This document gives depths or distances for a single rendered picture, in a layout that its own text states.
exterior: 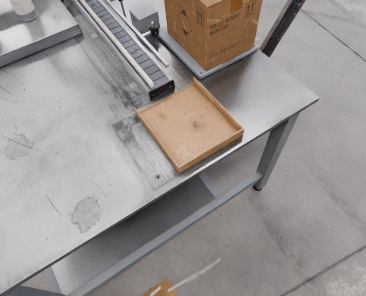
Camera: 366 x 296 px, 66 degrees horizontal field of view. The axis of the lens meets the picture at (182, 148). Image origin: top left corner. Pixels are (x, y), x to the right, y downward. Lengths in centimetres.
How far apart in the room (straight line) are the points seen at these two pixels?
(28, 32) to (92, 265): 111
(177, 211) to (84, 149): 67
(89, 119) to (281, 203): 122
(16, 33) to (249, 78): 104
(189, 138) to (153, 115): 17
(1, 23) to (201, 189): 125
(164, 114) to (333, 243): 122
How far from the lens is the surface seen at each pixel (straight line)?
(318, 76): 252
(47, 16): 158
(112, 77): 122
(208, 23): 103
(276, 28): 177
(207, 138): 97
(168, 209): 151
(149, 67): 115
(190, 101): 107
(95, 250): 153
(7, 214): 103
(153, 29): 118
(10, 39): 153
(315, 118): 223
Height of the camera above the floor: 164
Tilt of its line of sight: 58 degrees down
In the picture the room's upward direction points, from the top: 6 degrees counter-clockwise
